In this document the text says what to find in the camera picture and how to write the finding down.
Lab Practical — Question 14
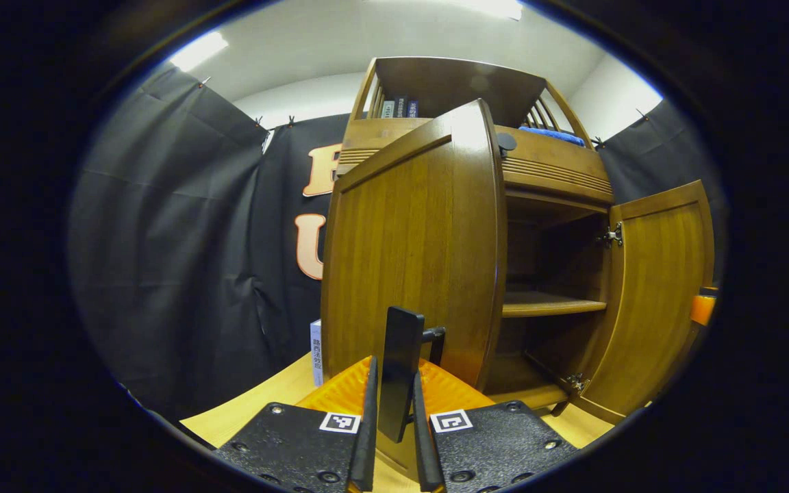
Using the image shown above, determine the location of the ribbed wooden cabinet drawer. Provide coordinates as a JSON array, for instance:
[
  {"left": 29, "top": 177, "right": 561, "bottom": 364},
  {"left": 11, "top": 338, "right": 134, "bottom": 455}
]
[{"left": 335, "top": 118, "right": 614, "bottom": 205}]

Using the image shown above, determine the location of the white box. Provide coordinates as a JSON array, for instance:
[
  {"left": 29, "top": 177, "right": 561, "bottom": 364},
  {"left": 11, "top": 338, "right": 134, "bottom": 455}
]
[{"left": 310, "top": 319, "right": 325, "bottom": 388}]

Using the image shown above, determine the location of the black door handle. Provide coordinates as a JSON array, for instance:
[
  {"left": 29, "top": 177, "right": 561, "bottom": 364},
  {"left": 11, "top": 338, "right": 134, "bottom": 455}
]
[{"left": 377, "top": 306, "right": 447, "bottom": 444}]

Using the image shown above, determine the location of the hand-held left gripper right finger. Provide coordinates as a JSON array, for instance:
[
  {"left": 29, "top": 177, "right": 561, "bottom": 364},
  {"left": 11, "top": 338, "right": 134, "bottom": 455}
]
[{"left": 412, "top": 359, "right": 579, "bottom": 493}]

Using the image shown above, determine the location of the blue towel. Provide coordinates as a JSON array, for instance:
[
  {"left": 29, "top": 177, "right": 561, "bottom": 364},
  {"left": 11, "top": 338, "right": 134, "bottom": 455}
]
[{"left": 519, "top": 125, "right": 586, "bottom": 147}]

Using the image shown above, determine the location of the wooden cabinet shelf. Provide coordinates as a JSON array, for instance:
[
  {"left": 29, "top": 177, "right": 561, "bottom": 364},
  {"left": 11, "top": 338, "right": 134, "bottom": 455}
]
[{"left": 502, "top": 291, "right": 608, "bottom": 318}]

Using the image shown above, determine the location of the wooden double-door shoe cabinet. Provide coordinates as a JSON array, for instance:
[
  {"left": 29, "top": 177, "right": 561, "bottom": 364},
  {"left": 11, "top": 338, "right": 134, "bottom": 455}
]
[{"left": 321, "top": 56, "right": 715, "bottom": 480}]

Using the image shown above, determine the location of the black backdrop cloth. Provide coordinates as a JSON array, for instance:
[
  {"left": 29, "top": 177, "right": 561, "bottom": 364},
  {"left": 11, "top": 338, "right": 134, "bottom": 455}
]
[{"left": 69, "top": 65, "right": 727, "bottom": 418}]

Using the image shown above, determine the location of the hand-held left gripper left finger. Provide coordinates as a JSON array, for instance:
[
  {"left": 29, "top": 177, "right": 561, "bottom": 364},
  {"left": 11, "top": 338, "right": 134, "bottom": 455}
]
[{"left": 213, "top": 355, "right": 379, "bottom": 493}]

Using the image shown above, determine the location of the wooden shoe cabinet door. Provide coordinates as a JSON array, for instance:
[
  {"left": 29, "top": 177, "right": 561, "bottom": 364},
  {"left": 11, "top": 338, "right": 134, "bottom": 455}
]
[
  {"left": 321, "top": 98, "right": 508, "bottom": 480},
  {"left": 573, "top": 179, "right": 715, "bottom": 425}
]

